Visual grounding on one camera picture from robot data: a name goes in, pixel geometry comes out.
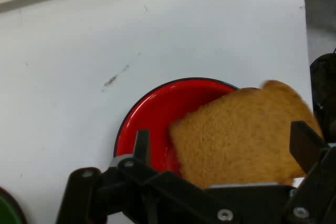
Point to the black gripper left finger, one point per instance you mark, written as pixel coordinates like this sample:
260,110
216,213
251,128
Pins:
86,197

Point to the red enamel bowl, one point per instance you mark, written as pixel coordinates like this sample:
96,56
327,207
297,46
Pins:
157,108

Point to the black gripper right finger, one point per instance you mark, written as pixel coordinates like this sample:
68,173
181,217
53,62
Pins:
320,182

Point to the black camera stand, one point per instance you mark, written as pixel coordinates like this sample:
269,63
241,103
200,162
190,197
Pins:
325,90

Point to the green enamel bowl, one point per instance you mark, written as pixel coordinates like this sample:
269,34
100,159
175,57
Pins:
6,211

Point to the brown toast slice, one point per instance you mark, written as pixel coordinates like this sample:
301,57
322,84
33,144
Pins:
236,134

